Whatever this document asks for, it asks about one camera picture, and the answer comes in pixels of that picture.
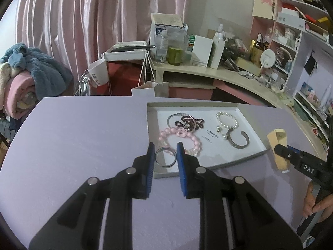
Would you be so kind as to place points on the round white mirror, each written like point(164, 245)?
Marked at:
point(268, 58)

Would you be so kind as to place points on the white pump bottle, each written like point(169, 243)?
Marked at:
point(217, 49)

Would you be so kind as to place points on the thin silver bangle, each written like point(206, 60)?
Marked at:
point(170, 117)

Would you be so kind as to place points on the white carton box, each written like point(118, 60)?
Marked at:
point(201, 50)

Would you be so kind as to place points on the pink curtain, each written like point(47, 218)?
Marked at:
point(91, 18)

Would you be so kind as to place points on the shallow cardboard box tray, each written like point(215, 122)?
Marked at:
point(221, 152)

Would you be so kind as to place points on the blue fleece towel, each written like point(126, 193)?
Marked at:
point(44, 70)

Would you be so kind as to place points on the person's right hand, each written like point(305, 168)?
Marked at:
point(308, 200)

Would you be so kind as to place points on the green glass jar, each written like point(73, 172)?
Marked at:
point(174, 56)

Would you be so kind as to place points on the clear plastic bottle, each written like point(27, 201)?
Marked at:
point(161, 47)

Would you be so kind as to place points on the pink and white shelf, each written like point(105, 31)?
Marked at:
point(299, 39)

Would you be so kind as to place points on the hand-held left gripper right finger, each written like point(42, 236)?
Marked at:
point(182, 169)

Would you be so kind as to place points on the black flat tool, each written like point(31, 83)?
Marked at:
point(132, 48)

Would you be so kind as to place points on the silver pearl earring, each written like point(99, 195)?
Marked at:
point(220, 129)

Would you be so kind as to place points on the pink folded blanket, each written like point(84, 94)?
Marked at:
point(20, 91)

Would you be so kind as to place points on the white paper bag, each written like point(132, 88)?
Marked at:
point(148, 89)

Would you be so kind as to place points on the cardboard box with label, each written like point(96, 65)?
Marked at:
point(166, 20)

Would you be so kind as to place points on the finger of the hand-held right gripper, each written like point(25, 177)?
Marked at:
point(309, 166)

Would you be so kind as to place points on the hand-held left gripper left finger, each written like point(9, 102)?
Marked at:
point(149, 172)

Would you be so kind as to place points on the white plastic tray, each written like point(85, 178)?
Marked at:
point(124, 55)

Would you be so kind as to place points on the black hanging cloth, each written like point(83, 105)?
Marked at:
point(311, 63)

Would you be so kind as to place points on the white mug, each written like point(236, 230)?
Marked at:
point(97, 71)

